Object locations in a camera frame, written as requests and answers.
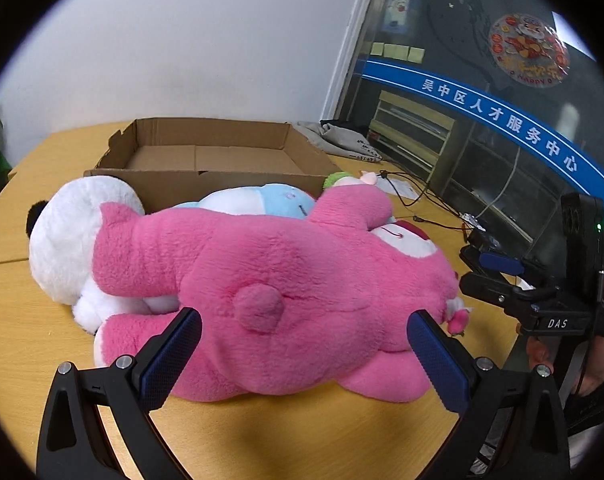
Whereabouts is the round festive window sticker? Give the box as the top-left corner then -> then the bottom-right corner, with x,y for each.
488,12 -> 569,89

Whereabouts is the light blue plush animal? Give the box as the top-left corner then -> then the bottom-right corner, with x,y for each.
172,183 -> 317,222

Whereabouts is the cartoon window poster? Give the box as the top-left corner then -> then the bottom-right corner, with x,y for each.
382,0 -> 419,34

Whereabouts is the white paper card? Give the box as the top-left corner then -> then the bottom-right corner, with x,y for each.
377,180 -> 421,201

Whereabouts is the yellow shelf behind glass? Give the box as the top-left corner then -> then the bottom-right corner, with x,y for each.
369,91 -> 456,187

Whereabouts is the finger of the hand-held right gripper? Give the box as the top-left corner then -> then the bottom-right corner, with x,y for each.
458,271 -> 555,318
459,230 -> 548,283

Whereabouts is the white panda plush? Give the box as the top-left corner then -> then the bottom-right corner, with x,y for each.
26,177 -> 183,335

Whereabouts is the pig plush with green hat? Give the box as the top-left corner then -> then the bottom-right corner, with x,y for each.
323,170 -> 380,192

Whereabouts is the white cable behind glass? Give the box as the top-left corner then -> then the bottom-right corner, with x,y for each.
482,150 -> 524,222

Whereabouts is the brown cardboard box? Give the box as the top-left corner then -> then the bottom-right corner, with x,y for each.
84,118 -> 350,213

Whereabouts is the grey cloth bag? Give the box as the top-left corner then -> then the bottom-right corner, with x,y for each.
296,121 -> 383,163

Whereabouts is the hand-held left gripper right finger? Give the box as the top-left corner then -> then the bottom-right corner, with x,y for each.
406,309 -> 570,480

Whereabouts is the person's right forearm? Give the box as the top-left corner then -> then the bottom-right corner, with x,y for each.
566,362 -> 604,438

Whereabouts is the black cable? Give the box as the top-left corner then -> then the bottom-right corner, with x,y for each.
379,170 -> 467,235

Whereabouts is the pink plush bear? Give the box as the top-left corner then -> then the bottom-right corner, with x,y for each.
92,183 -> 470,403

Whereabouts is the blue window banner strip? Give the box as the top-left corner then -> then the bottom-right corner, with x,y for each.
361,57 -> 604,237

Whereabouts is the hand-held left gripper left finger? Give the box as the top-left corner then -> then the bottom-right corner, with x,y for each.
36,307 -> 203,480

